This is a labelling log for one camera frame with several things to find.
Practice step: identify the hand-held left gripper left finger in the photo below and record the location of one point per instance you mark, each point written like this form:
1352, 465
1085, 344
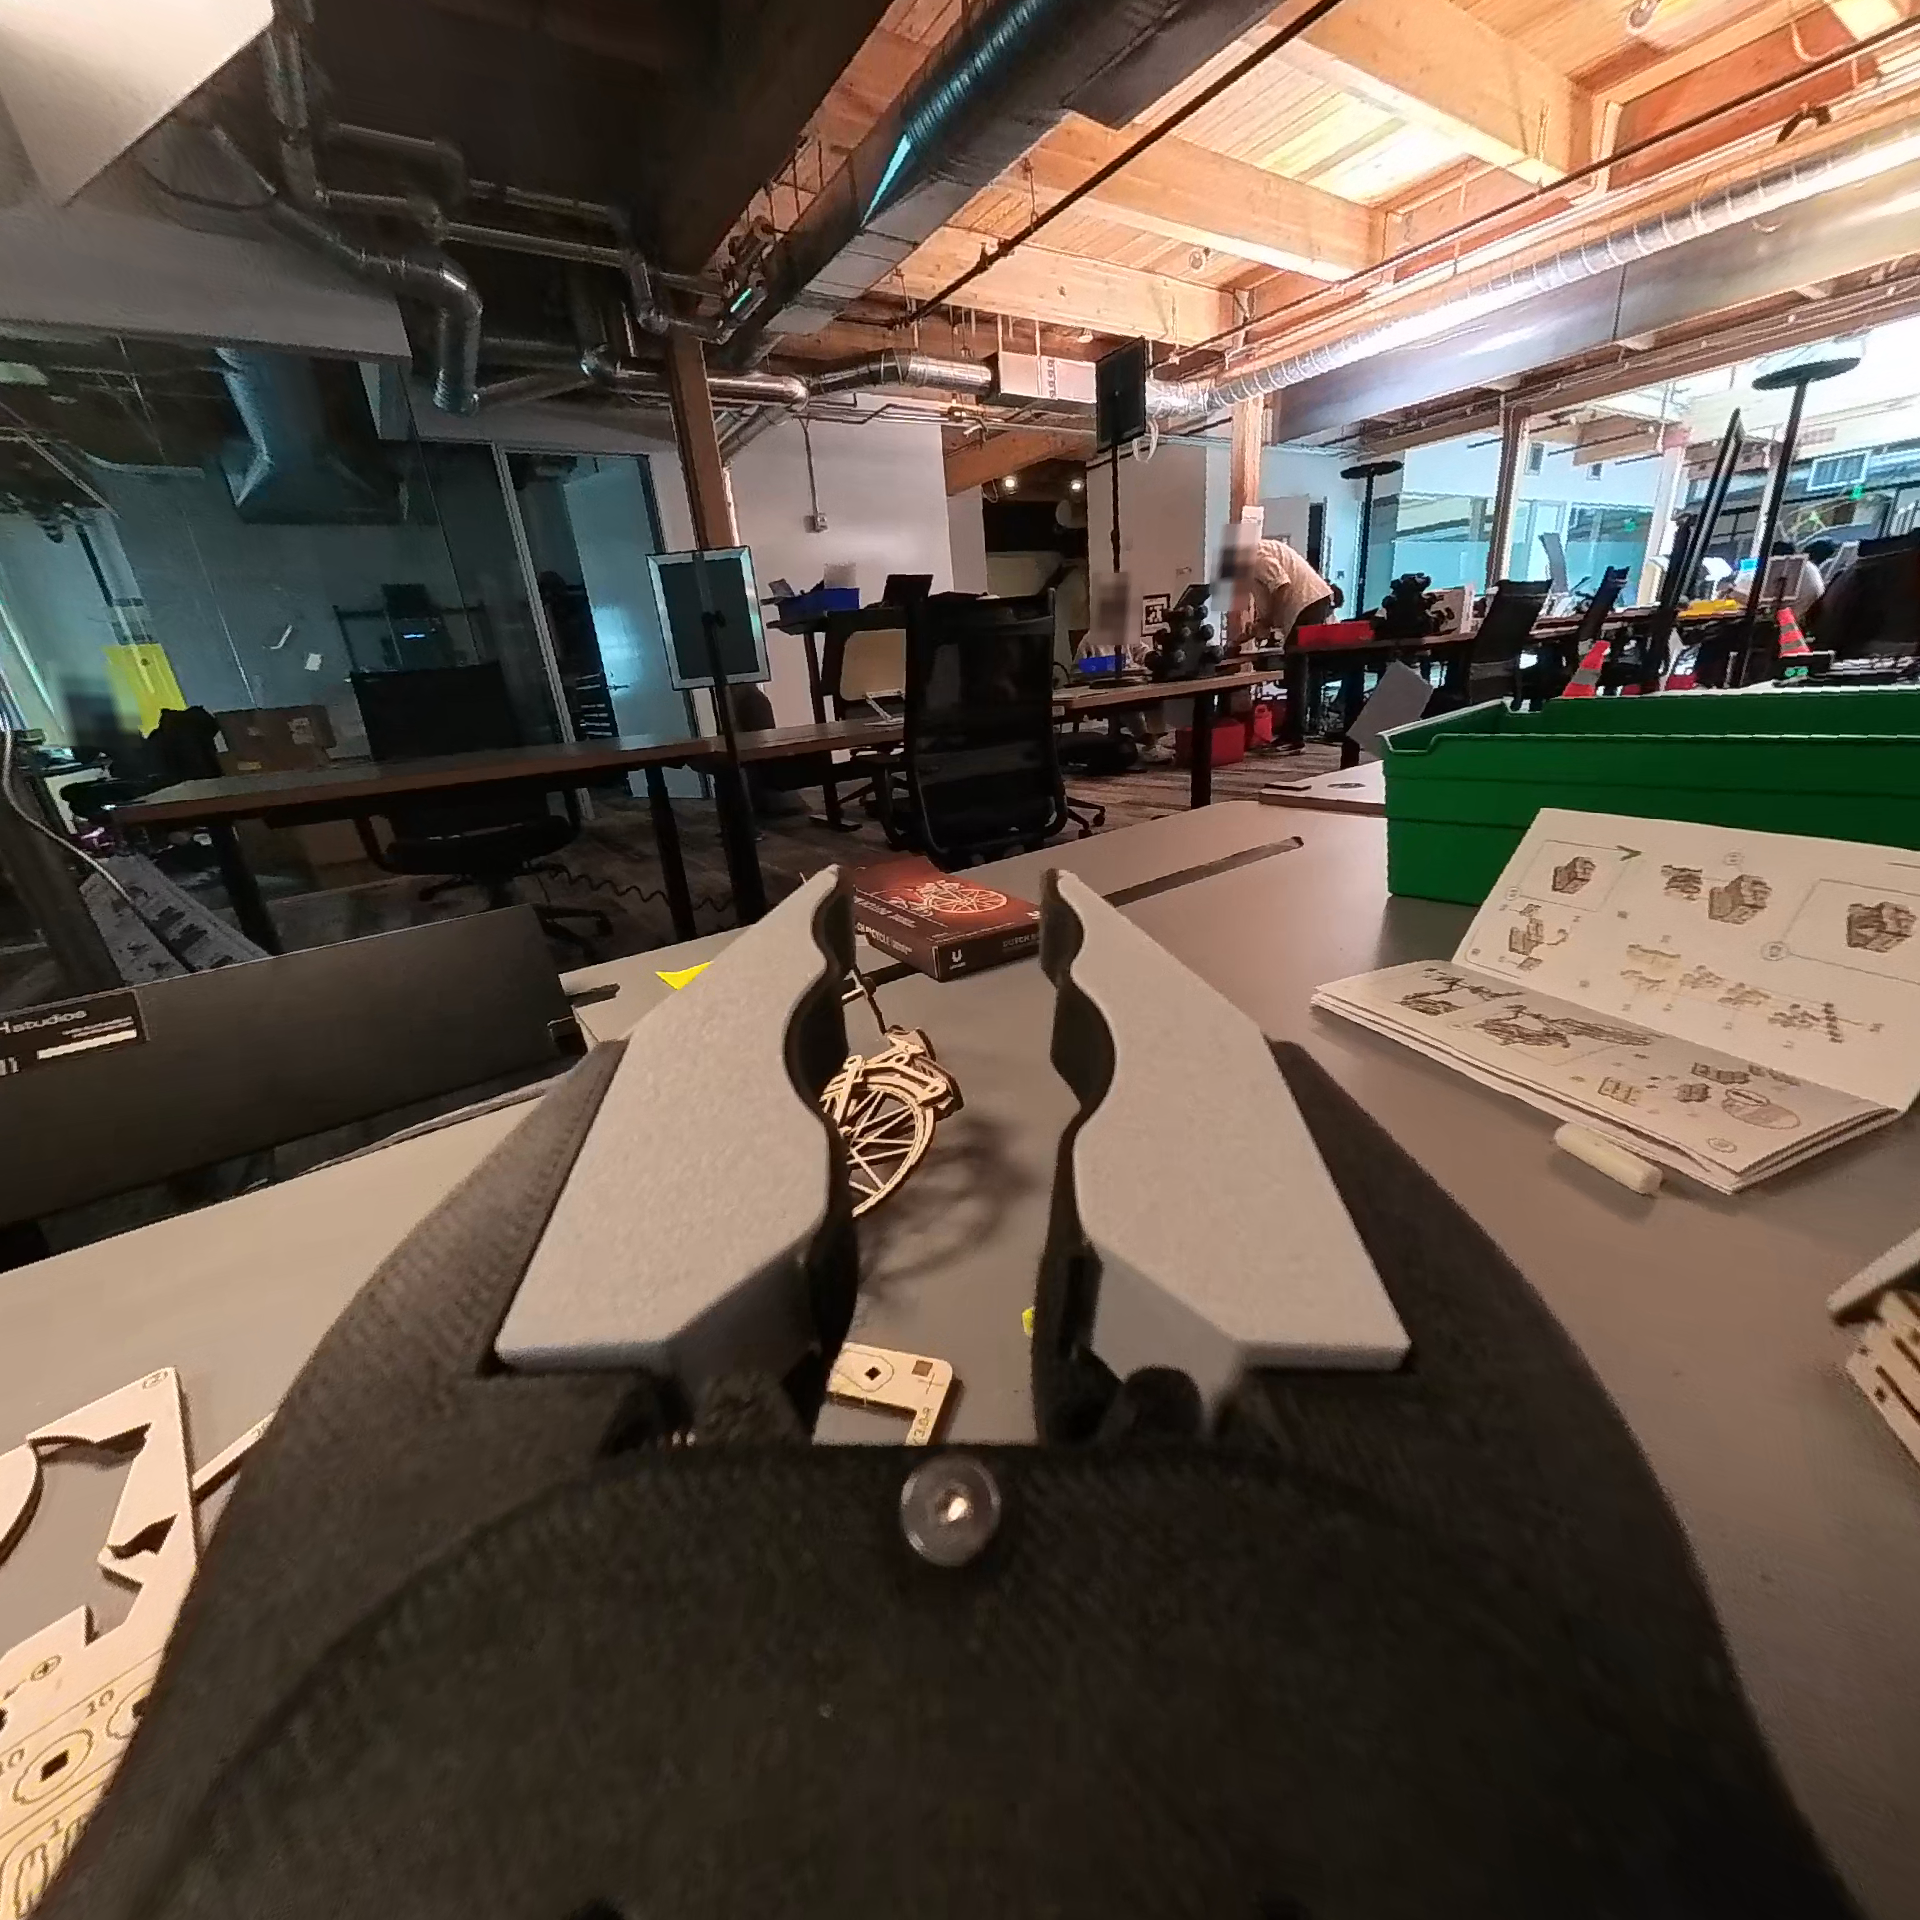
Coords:
675, 1172

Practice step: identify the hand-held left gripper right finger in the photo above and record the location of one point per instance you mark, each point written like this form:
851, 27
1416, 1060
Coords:
1231, 1200

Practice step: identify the printed instruction booklet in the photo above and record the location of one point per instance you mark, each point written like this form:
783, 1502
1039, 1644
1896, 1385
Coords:
1650, 960

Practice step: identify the small brown wooden model box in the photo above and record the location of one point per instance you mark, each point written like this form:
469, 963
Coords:
1887, 1349

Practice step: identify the wooden wheel model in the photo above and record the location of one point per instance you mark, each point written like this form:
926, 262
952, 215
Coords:
885, 1109

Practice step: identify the dark flat strip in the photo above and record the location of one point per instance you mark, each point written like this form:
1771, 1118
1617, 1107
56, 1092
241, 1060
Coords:
1207, 873

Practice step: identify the brown printed box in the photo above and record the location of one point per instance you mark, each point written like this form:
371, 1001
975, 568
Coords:
944, 916

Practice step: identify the pale cylindrical stick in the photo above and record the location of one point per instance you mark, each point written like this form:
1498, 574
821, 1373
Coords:
1607, 1157

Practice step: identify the background office chair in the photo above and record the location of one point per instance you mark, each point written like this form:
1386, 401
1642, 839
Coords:
450, 819

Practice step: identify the long brown table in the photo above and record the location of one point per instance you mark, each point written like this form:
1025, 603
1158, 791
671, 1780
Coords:
1170, 687
450, 768

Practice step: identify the black divider panel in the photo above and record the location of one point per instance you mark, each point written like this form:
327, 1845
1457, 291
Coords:
225, 1051

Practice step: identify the black mesh office chair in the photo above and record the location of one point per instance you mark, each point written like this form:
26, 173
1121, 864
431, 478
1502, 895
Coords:
975, 721

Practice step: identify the sign on stand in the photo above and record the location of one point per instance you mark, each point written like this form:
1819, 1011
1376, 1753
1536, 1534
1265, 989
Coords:
705, 616

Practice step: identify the green plastic bin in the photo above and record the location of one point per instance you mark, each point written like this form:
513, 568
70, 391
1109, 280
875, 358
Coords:
1650, 796

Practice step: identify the blue storage bins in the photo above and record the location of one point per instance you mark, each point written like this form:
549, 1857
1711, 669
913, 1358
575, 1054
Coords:
826, 607

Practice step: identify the orange traffic cone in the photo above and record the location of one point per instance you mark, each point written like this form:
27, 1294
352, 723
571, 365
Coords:
1794, 636
1586, 676

